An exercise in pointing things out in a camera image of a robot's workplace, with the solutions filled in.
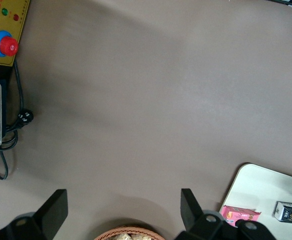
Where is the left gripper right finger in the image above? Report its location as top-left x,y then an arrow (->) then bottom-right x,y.
175,188 -> 277,240

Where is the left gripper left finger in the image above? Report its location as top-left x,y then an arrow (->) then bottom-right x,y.
0,189 -> 69,240

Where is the beige plastic serving tray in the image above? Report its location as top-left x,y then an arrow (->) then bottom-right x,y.
219,162 -> 292,240

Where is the pink snack packet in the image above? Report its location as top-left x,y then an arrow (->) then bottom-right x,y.
220,204 -> 262,229

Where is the clear wrapped cracker packet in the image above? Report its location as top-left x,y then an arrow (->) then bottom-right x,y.
107,232 -> 132,240
130,232 -> 152,240

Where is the round brown wicker basket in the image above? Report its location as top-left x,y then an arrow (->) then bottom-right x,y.
94,225 -> 167,240

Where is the small black drink carton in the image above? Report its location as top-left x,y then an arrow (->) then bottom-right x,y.
274,200 -> 292,223

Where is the yellow emergency stop control box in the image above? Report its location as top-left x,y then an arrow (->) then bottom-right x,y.
0,0 -> 32,68

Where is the black power cable with plug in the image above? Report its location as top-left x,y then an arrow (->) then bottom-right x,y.
0,59 -> 35,181

